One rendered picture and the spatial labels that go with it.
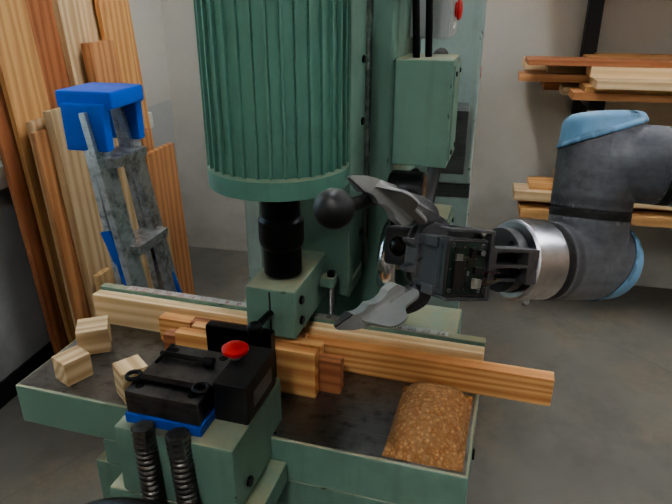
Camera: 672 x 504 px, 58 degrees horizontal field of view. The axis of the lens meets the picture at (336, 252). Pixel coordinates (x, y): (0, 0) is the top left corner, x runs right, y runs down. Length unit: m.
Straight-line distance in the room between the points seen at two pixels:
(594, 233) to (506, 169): 2.44
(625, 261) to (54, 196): 1.81
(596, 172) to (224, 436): 0.49
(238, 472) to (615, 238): 0.48
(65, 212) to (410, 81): 1.57
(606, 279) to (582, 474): 1.45
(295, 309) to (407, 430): 0.21
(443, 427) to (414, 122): 0.42
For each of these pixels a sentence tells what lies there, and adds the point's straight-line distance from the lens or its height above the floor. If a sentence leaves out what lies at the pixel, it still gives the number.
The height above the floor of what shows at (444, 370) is 0.93.
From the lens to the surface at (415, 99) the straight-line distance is 0.88.
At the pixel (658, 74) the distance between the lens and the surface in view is 2.68.
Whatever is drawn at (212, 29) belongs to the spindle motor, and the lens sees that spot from 0.68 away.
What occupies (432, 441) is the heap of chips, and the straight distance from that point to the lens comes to 0.71.
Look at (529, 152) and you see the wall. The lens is 3.14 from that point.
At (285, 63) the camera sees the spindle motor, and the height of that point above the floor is 1.32.
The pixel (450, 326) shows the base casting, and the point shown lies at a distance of 1.17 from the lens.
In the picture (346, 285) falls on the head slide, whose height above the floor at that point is 0.98.
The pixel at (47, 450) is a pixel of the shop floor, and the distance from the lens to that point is 2.29.
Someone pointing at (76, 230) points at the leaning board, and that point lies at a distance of 2.23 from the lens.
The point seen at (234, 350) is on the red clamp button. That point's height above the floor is 1.02.
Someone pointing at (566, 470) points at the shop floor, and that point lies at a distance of 2.14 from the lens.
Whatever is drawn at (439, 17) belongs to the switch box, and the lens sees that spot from 0.96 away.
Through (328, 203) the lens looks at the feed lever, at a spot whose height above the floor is 1.23.
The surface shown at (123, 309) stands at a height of 0.93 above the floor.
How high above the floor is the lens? 1.38
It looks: 23 degrees down
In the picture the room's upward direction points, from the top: straight up
